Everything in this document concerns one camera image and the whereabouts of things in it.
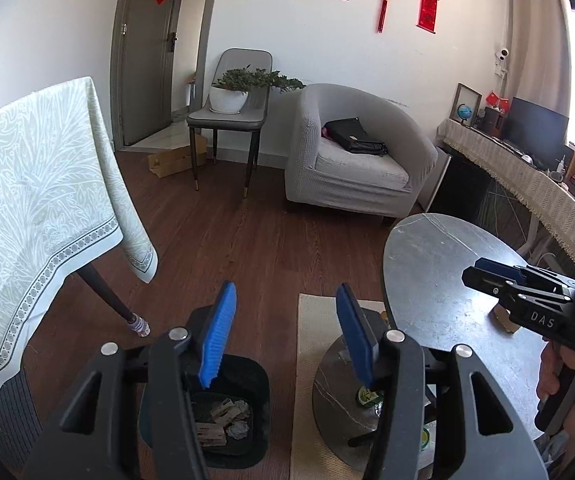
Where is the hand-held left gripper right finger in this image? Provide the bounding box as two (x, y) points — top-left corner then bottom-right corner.
(335, 282), (543, 480)

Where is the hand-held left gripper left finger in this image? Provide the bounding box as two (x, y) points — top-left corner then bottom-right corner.
(22, 280), (238, 480)

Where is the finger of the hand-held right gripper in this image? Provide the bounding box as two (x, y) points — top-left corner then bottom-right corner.
(475, 257), (575, 291)
(462, 267), (575, 311)

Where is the small wooden block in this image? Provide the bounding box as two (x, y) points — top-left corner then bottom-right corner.
(490, 305), (521, 333)

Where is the dark teal trash bin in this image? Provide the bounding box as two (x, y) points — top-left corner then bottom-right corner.
(137, 307), (272, 470)

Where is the round dark marble table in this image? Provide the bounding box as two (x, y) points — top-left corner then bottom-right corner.
(312, 212), (575, 471)

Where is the beige rug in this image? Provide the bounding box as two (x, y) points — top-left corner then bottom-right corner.
(290, 294), (438, 480)

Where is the striped table leg sock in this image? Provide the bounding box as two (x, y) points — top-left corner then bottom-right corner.
(127, 315), (152, 338)

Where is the brown cardboard scrap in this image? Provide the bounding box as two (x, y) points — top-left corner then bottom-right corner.
(210, 398), (246, 426)
(195, 422), (228, 447)

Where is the beige lace desk cover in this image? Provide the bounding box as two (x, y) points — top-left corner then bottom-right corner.
(437, 118), (575, 267)

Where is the black table leg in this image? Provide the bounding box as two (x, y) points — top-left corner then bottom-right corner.
(77, 262), (150, 338)

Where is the black monitor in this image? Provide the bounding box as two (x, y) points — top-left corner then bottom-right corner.
(502, 96), (569, 170)

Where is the brown wooden box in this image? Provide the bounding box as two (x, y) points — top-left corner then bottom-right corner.
(482, 107), (505, 136)

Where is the grey armchair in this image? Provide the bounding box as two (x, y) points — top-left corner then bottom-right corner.
(284, 83), (439, 225)

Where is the flat brown cardboard box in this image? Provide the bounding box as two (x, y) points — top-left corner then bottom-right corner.
(147, 146), (207, 179)

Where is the black handbag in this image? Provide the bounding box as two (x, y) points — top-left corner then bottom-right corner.
(325, 117), (389, 157)

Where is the dark grey ribbed cloth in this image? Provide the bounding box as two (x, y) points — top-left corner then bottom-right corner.
(0, 375), (43, 461)

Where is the pale green patterned tablecloth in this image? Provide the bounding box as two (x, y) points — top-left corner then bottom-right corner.
(0, 76), (159, 421)

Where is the beige curtain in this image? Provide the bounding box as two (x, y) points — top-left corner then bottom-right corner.
(510, 0), (568, 116)

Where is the potted green plant white pot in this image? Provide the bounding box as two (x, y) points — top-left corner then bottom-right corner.
(208, 65), (305, 115)

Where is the grey door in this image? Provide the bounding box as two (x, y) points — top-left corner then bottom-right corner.
(111, 0), (218, 147)

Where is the grey dining chair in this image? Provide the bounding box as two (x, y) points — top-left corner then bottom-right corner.
(187, 48), (274, 200)

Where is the wooden picture frame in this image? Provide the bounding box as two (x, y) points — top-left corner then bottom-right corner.
(450, 83), (483, 128)

